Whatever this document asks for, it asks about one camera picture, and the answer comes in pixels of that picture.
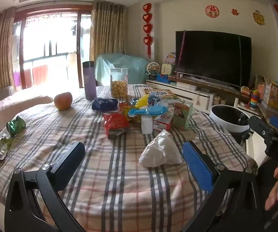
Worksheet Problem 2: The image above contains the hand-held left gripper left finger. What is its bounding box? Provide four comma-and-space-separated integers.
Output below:
4, 141, 86, 232

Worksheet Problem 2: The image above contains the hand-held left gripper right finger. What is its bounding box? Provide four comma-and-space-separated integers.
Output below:
179, 141, 259, 232

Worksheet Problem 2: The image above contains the white black trash bin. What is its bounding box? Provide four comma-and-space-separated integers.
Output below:
209, 104, 252, 148

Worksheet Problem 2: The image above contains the white tissue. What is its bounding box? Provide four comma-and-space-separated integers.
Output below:
139, 129, 183, 168

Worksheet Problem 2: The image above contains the green drink carton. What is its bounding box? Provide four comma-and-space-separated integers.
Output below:
172, 101, 193, 131

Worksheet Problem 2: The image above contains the red snack bag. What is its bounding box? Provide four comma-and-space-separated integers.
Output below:
103, 113, 131, 140

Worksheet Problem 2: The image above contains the red white small carton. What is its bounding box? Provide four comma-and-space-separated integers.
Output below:
153, 114, 172, 132

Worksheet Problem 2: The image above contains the dark blue snack bag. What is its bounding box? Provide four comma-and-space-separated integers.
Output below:
92, 97, 119, 113

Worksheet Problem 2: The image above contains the small white box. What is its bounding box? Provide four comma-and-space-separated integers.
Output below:
141, 115, 153, 134

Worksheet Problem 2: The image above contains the blue plastic scoop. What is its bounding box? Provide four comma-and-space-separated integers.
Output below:
128, 106, 169, 118

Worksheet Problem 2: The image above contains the yellow spiky plastic toy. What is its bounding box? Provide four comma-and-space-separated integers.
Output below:
135, 95, 151, 109

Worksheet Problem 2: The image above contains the brown marble side counter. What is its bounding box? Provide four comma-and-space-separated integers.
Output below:
258, 101, 278, 126

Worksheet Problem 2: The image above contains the yellow toy box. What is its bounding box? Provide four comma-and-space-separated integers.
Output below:
267, 82, 278, 110

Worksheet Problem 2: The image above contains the beige shopping bag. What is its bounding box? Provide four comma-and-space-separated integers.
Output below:
254, 75, 267, 92

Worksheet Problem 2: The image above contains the red apple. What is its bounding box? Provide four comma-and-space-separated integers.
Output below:
54, 92, 73, 111

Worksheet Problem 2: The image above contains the green foil wrapper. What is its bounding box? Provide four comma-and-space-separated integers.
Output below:
6, 115, 26, 137

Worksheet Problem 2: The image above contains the green yellow snack wrapper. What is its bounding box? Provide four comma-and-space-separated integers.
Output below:
0, 135, 13, 161

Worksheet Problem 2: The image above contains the white television cabinet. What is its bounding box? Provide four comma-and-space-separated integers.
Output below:
146, 78, 260, 116

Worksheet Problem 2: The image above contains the purple water bottle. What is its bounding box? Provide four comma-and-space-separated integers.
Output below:
82, 61, 97, 101

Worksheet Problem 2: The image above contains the orange children's book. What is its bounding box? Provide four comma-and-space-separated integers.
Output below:
142, 89, 180, 101

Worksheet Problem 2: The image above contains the pink sofa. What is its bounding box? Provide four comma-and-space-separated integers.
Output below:
0, 86, 54, 131

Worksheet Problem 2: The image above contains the black television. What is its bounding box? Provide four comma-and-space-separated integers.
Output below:
175, 30, 252, 89

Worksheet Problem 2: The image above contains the clear cookie jar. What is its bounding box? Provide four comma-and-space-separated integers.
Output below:
110, 68, 129, 99

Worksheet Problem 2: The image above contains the blue toy tray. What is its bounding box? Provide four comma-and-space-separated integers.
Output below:
155, 74, 171, 83

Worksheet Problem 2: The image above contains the green toy phone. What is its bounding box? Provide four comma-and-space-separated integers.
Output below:
161, 63, 174, 75

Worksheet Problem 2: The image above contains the ferris wheel toy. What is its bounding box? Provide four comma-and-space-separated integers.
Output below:
146, 62, 157, 80

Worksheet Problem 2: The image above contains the furniture under light blue cover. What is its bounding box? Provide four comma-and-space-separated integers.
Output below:
95, 53, 151, 86

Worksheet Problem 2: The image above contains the pink toy house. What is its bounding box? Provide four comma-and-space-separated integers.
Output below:
164, 52, 177, 66

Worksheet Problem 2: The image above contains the balcony glass door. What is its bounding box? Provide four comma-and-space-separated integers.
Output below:
13, 3, 92, 89

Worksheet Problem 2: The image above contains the rainbow stacking ring toy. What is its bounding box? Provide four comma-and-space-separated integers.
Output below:
249, 90, 260, 108

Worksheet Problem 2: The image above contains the yellow figure wall decoration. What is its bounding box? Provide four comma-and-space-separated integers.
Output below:
253, 10, 265, 26

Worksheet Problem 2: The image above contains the round red wall decoration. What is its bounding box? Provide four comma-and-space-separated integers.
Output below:
205, 5, 220, 18

